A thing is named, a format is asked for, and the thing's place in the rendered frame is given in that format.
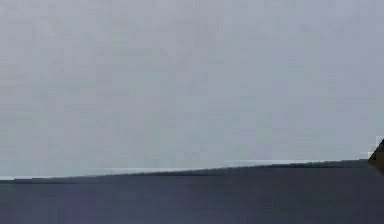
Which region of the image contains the dark brown furniture corner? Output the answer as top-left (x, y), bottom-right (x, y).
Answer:
top-left (367, 139), bottom-right (384, 176)

